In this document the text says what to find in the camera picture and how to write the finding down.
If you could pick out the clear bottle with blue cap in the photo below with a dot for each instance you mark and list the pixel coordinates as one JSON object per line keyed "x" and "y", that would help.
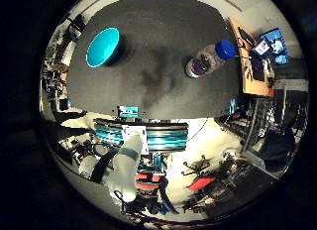
{"x": 206, "y": 61}

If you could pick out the teal striped round spool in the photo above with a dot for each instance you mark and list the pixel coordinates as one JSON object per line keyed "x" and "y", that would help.
{"x": 165, "y": 136}

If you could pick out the black star chair base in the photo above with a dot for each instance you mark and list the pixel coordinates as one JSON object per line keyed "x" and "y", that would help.
{"x": 195, "y": 166}

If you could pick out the red round stool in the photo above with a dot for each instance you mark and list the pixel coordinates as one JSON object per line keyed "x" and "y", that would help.
{"x": 148, "y": 182}

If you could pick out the red flat seat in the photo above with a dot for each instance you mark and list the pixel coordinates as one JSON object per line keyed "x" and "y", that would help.
{"x": 201, "y": 182}

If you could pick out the teal plastic bowl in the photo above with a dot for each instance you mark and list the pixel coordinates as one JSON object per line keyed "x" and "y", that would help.
{"x": 100, "y": 48}

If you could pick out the wooden desk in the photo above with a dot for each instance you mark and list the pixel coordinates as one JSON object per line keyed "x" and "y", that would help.
{"x": 252, "y": 81}

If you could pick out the small tablet screen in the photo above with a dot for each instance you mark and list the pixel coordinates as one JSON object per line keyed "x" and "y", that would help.
{"x": 262, "y": 47}

